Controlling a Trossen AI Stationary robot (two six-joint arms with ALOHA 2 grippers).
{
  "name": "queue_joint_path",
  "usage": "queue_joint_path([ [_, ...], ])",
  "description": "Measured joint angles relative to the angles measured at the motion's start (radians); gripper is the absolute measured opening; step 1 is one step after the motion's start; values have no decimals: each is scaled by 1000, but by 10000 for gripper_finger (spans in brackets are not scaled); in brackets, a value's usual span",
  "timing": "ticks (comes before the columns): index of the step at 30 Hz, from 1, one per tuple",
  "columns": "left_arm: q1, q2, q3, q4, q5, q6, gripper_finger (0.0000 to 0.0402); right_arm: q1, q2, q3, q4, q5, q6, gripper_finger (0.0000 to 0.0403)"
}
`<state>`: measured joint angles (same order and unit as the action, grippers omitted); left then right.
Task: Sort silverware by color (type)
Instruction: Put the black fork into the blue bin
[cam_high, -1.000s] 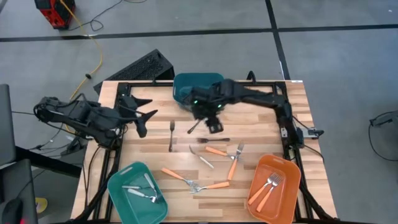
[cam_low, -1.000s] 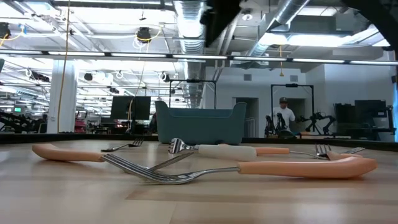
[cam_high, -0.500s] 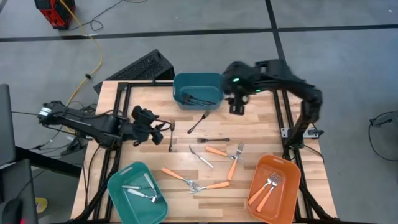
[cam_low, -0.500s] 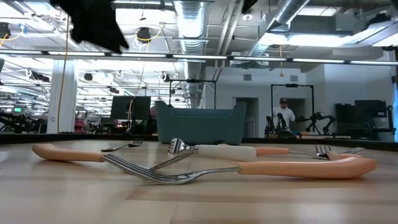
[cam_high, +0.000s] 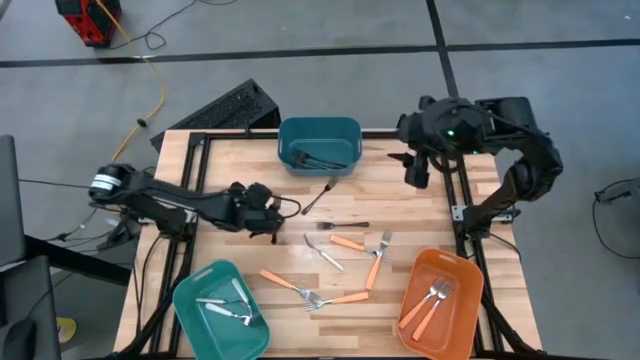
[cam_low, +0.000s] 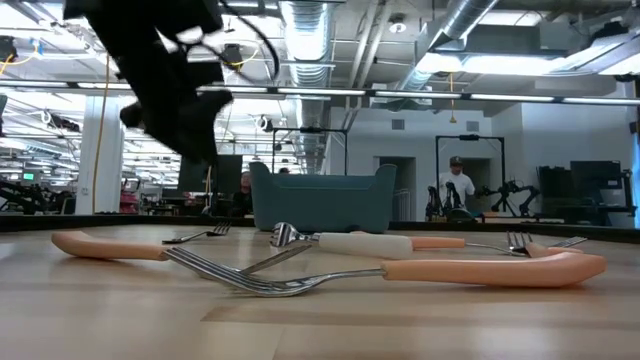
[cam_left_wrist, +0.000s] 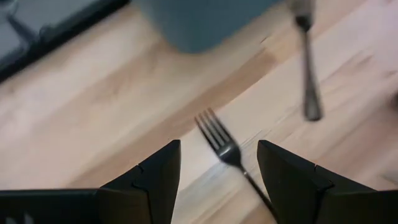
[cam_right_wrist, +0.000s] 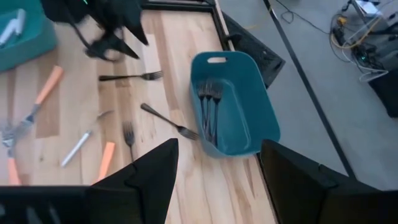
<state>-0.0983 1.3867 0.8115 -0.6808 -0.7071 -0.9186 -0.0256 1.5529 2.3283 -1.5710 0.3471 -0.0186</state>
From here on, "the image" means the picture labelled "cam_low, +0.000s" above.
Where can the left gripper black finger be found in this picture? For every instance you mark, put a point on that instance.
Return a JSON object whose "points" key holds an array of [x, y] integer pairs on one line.
{"points": [[202, 145], [172, 140]]}

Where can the dark teal deep bin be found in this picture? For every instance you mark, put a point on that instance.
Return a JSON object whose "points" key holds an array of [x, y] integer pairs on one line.
{"points": [[325, 205]]}

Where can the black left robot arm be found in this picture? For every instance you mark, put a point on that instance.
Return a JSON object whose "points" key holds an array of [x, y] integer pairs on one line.
{"points": [[140, 15]]}

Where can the background black robot arm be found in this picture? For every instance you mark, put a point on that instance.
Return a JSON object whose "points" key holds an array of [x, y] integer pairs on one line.
{"points": [[520, 192], [25, 197], [452, 197]]}

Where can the black monitor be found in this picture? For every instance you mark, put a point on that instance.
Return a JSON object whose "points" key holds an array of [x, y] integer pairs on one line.
{"points": [[230, 175]]}

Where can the person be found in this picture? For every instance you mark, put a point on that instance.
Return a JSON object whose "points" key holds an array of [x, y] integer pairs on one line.
{"points": [[456, 162], [244, 182]]}

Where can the white building pillar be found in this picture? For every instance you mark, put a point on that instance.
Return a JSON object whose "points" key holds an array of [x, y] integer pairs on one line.
{"points": [[112, 170]]}

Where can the red equipment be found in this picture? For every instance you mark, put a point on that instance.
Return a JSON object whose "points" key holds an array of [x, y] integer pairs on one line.
{"points": [[127, 200]]}

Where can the green exit sign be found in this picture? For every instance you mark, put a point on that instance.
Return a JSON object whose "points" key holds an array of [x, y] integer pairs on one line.
{"points": [[28, 176]]}

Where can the long ceiling light strip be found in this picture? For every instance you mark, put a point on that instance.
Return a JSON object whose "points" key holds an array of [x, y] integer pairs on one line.
{"points": [[415, 94]]}

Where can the round ceiling sensor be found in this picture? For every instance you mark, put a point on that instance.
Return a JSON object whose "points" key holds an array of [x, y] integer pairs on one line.
{"points": [[397, 24]]}

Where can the black equipment rack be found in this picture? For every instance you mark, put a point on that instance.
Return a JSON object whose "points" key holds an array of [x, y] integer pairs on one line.
{"points": [[595, 175]]}

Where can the blue light strip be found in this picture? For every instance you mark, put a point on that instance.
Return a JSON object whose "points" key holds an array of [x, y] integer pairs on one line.
{"points": [[636, 180]]}

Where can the black aluminium table frame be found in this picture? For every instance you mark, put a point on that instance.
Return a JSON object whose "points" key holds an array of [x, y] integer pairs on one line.
{"points": [[50, 222]]}

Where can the silver ribbed ventilation duct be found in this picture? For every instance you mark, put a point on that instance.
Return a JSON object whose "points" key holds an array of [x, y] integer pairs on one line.
{"points": [[307, 30]]}

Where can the grey wall vent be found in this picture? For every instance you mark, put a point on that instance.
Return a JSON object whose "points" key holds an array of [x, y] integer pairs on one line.
{"points": [[472, 125], [397, 124]]}

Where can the black rig frame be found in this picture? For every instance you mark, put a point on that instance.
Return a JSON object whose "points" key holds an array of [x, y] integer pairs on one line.
{"points": [[470, 136]]}

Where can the silver smooth ventilation duct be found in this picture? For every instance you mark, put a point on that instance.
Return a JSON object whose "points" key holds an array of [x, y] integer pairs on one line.
{"points": [[465, 17]]}

